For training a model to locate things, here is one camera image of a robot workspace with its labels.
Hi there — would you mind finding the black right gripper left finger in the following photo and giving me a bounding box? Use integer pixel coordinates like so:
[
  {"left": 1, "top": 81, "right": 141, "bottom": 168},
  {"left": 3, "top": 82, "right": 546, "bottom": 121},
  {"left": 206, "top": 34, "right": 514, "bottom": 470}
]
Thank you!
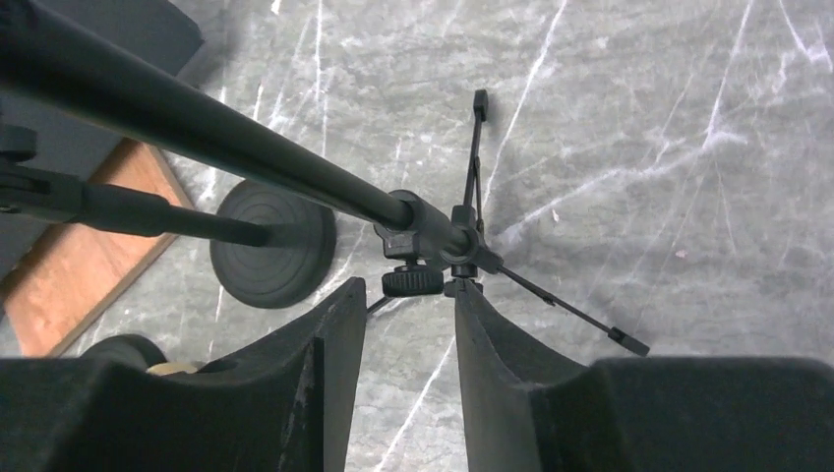
[{"left": 1, "top": 277, "right": 367, "bottom": 471}]

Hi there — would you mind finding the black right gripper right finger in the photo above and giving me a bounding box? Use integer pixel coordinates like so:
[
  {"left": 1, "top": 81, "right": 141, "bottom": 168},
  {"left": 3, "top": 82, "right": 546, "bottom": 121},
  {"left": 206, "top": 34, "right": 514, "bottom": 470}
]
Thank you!
[{"left": 453, "top": 280, "right": 833, "bottom": 471}]

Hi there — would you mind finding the beige yellow microphone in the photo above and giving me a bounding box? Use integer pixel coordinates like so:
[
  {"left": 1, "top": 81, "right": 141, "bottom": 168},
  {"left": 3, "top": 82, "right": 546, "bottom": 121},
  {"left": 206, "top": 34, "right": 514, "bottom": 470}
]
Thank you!
[{"left": 147, "top": 362, "right": 199, "bottom": 377}]

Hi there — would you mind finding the black tripod shock mount stand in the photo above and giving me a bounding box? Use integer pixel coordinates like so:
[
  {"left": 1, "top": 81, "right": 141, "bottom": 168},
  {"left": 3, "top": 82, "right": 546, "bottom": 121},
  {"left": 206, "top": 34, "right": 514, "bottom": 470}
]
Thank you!
[{"left": 0, "top": 0, "right": 651, "bottom": 358}]

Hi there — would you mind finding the black round base clip stand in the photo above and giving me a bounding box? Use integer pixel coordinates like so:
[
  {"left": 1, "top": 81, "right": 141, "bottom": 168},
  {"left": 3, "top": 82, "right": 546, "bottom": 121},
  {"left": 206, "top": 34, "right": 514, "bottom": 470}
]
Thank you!
[{"left": 1, "top": 125, "right": 337, "bottom": 309}]

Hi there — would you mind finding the black round base clamp stand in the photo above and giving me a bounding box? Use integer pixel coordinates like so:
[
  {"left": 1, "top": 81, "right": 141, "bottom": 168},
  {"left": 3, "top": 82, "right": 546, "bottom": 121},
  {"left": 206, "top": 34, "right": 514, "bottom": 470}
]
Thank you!
[{"left": 81, "top": 333, "right": 167, "bottom": 371}]

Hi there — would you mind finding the brown wooden block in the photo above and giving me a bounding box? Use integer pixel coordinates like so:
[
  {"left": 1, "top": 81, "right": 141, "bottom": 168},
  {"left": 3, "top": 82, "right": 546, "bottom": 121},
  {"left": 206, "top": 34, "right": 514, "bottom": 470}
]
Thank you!
[{"left": 1, "top": 140, "right": 193, "bottom": 357}]

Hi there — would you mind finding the dark blue leaning board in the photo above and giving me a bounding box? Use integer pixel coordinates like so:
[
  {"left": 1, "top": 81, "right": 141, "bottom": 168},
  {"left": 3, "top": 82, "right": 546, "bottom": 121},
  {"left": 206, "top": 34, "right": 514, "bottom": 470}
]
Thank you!
[{"left": 0, "top": 0, "right": 206, "bottom": 278}]

